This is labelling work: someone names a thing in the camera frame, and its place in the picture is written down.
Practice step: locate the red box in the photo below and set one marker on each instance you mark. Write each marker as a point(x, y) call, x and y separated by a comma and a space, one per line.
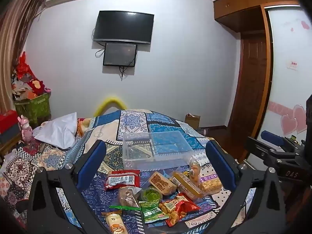
point(8, 119)

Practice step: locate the large black wall television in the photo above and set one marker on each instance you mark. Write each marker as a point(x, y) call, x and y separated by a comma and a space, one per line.
point(123, 26)

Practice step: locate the brown wooden door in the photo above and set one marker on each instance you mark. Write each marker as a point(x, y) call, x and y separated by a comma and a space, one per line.
point(248, 82)

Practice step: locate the small pale biscuit packet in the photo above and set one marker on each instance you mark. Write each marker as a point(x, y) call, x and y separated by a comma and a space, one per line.
point(210, 187)

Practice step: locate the rice cake packet brown label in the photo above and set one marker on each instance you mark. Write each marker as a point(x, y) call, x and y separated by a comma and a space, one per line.
point(162, 182)

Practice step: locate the grey box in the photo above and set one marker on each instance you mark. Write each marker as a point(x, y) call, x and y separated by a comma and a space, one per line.
point(8, 134)

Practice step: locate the paper note on wardrobe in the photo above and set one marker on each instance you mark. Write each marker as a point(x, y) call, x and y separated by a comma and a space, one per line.
point(293, 65)

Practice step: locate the wooden overhead cabinet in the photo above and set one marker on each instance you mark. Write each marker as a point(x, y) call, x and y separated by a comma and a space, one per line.
point(248, 2)

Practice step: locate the orange snack packet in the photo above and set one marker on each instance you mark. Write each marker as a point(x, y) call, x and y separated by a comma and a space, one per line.
point(115, 223)

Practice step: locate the clear plastic container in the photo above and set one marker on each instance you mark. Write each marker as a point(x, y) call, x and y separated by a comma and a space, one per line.
point(156, 151)

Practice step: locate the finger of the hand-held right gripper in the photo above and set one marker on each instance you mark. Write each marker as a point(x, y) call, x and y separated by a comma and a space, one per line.
point(265, 150)
point(271, 137)

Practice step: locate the brown striped curtain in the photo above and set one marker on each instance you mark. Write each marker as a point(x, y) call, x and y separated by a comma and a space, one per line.
point(14, 41)

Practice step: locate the red sausage packet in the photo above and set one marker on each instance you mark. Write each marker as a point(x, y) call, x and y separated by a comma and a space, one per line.
point(121, 180)

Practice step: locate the green jelly cup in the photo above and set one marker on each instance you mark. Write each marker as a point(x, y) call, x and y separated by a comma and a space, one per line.
point(151, 193)

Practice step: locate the patchwork blanket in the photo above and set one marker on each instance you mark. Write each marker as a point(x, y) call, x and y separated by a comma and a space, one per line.
point(136, 121)

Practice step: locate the green pea snack packet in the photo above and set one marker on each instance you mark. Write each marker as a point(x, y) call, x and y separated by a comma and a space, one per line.
point(153, 212)

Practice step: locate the white pillow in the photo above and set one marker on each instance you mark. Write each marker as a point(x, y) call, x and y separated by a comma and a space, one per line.
point(57, 131)

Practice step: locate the white wardrobe door pink hearts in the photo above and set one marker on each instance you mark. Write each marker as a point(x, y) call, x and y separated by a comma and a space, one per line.
point(290, 78)

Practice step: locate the green storage box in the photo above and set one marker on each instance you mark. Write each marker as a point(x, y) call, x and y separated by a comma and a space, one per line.
point(34, 107)

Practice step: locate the thin green strip packet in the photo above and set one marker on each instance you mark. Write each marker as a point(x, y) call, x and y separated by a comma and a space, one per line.
point(121, 208)

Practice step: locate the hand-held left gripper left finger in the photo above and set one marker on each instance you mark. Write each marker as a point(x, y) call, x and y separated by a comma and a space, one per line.
point(94, 161)

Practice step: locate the brown nut packet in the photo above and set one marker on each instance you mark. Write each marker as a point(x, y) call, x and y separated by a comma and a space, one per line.
point(128, 197)

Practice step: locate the red peanut snack packet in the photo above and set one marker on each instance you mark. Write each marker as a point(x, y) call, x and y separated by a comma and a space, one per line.
point(179, 207)

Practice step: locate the small black wall monitor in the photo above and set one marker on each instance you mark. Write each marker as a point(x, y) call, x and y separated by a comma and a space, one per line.
point(120, 54)

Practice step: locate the yellow foam tube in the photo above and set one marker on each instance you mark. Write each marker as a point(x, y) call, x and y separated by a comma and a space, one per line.
point(111, 100)

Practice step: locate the pile of colourful cloths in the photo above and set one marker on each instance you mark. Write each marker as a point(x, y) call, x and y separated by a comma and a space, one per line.
point(25, 78)

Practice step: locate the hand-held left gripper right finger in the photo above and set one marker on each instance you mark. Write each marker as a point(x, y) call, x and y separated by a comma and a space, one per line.
point(219, 163)

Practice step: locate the clear bread packet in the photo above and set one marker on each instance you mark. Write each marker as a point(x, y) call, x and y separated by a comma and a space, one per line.
point(195, 169)

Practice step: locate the pink toy figure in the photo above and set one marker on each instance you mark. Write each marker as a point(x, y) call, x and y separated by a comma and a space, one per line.
point(25, 129)

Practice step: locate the long yellow biscuit packet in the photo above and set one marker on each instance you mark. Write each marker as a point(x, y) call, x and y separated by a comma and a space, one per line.
point(187, 185)

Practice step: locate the cardboard box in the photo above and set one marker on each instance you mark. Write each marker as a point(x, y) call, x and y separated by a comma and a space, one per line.
point(192, 121)

